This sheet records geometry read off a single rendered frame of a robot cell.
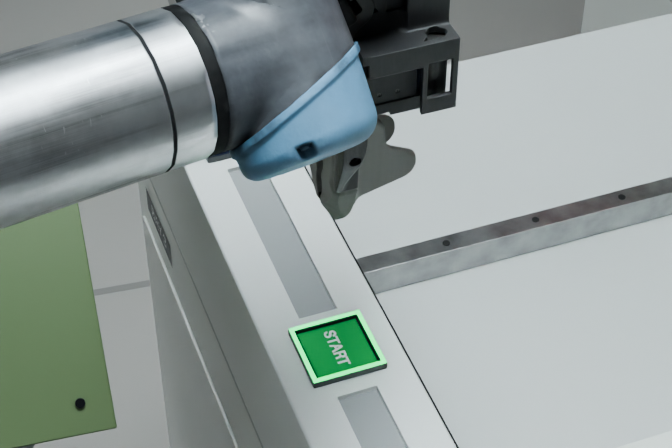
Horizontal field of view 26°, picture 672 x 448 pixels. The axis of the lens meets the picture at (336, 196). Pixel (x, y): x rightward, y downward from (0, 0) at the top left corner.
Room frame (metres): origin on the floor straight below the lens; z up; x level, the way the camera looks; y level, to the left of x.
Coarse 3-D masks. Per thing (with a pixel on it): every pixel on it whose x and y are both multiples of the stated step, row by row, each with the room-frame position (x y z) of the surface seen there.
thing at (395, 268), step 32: (640, 192) 1.00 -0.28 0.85; (512, 224) 0.96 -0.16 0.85; (544, 224) 0.96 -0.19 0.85; (576, 224) 0.97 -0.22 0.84; (608, 224) 0.98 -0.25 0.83; (384, 256) 0.92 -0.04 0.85; (416, 256) 0.92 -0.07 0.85; (448, 256) 0.93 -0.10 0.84; (480, 256) 0.94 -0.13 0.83; (512, 256) 0.95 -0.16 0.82; (384, 288) 0.91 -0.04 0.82
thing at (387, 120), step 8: (384, 120) 0.74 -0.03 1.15; (392, 120) 0.74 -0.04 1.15; (392, 128) 0.74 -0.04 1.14; (320, 160) 0.71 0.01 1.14; (312, 168) 0.72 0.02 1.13; (320, 168) 0.71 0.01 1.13; (312, 176) 0.72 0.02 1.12; (320, 176) 0.71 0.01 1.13; (320, 184) 0.71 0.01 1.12; (320, 192) 0.71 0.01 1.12
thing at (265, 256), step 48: (192, 192) 0.89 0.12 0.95; (240, 192) 0.89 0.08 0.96; (288, 192) 0.88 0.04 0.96; (192, 240) 0.91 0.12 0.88; (240, 240) 0.82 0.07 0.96; (288, 240) 0.83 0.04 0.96; (336, 240) 0.82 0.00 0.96; (240, 288) 0.77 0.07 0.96; (288, 288) 0.78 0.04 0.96; (336, 288) 0.77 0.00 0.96; (240, 336) 0.78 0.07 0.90; (288, 336) 0.72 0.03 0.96; (384, 336) 0.72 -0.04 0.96; (240, 384) 0.78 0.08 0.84; (288, 384) 0.68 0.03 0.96; (336, 384) 0.68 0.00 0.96; (384, 384) 0.68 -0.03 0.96; (288, 432) 0.67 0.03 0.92; (336, 432) 0.63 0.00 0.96; (384, 432) 0.64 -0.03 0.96; (432, 432) 0.63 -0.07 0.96
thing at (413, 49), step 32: (352, 0) 0.71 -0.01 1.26; (384, 0) 0.70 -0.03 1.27; (416, 0) 0.71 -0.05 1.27; (448, 0) 0.71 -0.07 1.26; (352, 32) 0.69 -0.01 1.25; (384, 32) 0.70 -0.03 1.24; (416, 32) 0.70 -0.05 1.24; (448, 32) 0.70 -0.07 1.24; (384, 64) 0.68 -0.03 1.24; (416, 64) 0.69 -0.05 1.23; (384, 96) 0.69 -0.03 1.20; (416, 96) 0.70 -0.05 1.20; (448, 96) 0.70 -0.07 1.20
